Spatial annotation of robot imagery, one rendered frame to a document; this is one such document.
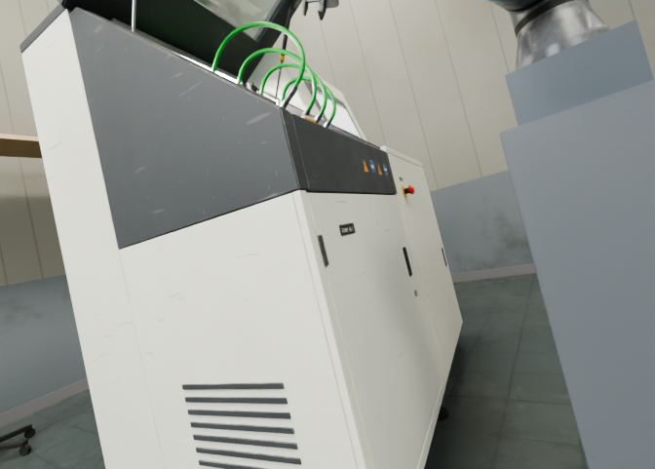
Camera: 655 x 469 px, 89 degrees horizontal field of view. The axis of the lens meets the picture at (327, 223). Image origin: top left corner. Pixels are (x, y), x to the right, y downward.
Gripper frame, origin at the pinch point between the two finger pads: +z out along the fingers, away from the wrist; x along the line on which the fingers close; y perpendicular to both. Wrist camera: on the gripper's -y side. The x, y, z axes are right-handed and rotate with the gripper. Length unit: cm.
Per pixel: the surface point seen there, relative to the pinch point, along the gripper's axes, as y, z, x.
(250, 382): 42, 67, -52
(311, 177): 34, 27, -34
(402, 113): -54, 63, 245
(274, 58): -41, 21, 34
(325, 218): 39, 34, -34
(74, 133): -38, 44, -46
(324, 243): 42, 36, -38
